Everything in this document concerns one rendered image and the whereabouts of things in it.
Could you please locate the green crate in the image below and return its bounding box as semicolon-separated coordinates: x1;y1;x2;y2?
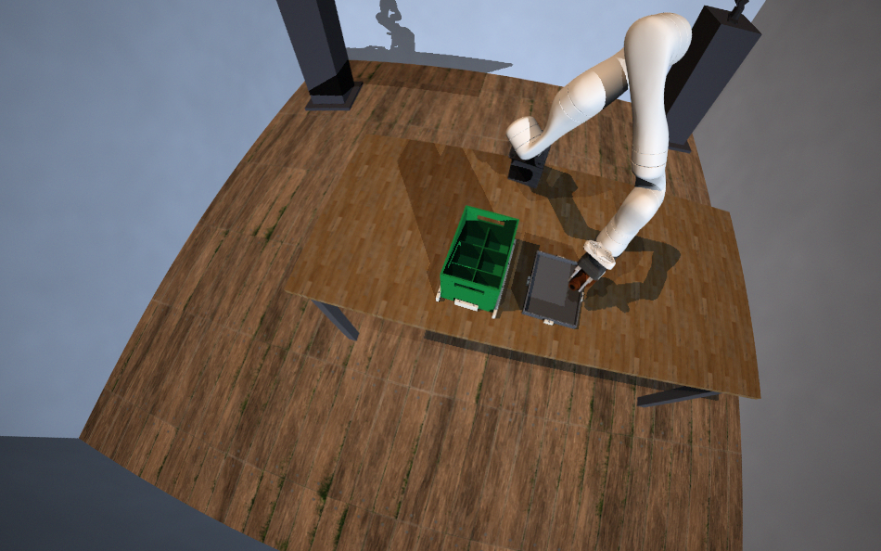
440;214;517;313

